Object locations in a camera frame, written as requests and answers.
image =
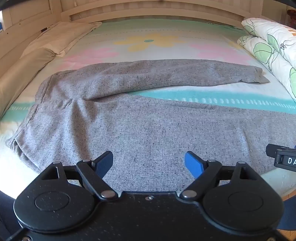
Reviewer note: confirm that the beige pillow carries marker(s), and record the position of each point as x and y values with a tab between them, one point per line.
20	71

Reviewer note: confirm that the white wooden headboard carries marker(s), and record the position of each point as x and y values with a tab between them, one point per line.
150	9

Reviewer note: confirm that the pastel floral bed blanket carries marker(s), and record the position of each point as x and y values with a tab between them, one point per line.
161	30

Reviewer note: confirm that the white floral folded quilt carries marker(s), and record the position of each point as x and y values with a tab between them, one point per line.
270	46

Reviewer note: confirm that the grey speckled pants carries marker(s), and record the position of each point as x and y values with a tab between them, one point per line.
138	129

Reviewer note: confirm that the cream white pillow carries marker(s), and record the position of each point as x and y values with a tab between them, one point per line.
62	37

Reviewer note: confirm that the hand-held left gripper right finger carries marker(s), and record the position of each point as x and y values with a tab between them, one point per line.
193	163

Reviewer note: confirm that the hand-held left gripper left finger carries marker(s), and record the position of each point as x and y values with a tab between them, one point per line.
104	162

